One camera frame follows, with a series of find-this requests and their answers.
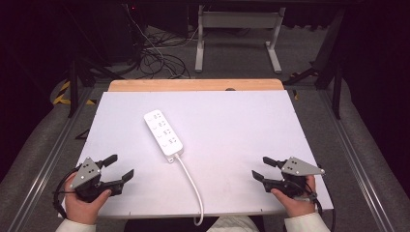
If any black metal stand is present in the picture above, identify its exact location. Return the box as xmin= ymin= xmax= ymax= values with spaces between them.
xmin=282 ymin=9 xmax=346 ymax=120
xmin=66 ymin=57 xmax=125 ymax=119

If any black computer case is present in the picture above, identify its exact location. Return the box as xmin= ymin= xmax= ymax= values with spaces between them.
xmin=102 ymin=3 xmax=147 ymax=66

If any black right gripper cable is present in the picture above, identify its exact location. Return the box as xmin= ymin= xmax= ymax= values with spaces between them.
xmin=298 ymin=188 xmax=337 ymax=232

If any person's left hand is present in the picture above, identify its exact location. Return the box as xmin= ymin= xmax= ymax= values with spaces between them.
xmin=64 ymin=173 xmax=112 ymax=225

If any white metal table frame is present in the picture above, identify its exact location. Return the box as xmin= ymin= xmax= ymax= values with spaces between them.
xmin=194 ymin=4 xmax=287 ymax=74

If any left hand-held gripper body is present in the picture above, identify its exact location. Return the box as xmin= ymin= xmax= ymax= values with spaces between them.
xmin=69 ymin=157 xmax=125 ymax=203

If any white floor cable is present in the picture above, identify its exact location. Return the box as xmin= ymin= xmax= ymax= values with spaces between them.
xmin=124 ymin=3 xmax=201 ymax=79

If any white power strip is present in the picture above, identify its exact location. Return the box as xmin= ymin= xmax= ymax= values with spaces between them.
xmin=143 ymin=109 xmax=185 ymax=163

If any black floor cable bundle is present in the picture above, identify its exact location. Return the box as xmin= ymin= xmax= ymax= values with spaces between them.
xmin=137 ymin=30 xmax=191 ymax=80

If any aluminium rail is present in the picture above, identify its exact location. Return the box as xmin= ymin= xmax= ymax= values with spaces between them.
xmin=7 ymin=86 xmax=95 ymax=232
xmin=317 ymin=88 xmax=395 ymax=232

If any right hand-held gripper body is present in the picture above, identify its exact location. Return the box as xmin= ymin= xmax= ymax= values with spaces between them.
xmin=262 ymin=157 xmax=326 ymax=199

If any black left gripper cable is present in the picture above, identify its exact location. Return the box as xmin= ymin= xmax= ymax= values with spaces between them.
xmin=52 ymin=165 xmax=81 ymax=220

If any white table board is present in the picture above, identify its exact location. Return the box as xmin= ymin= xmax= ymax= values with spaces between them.
xmin=57 ymin=90 xmax=335 ymax=220

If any person's lap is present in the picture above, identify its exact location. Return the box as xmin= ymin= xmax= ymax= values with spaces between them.
xmin=124 ymin=216 xmax=286 ymax=232

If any person's right hand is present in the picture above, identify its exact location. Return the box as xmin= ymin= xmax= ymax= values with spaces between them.
xmin=270 ymin=175 xmax=317 ymax=218

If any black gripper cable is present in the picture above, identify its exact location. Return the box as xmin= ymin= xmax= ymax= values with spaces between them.
xmin=298 ymin=188 xmax=337 ymax=232
xmin=52 ymin=165 xmax=81 ymax=220

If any white power strip cable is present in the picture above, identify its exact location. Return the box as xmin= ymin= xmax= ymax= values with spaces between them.
xmin=173 ymin=154 xmax=205 ymax=227

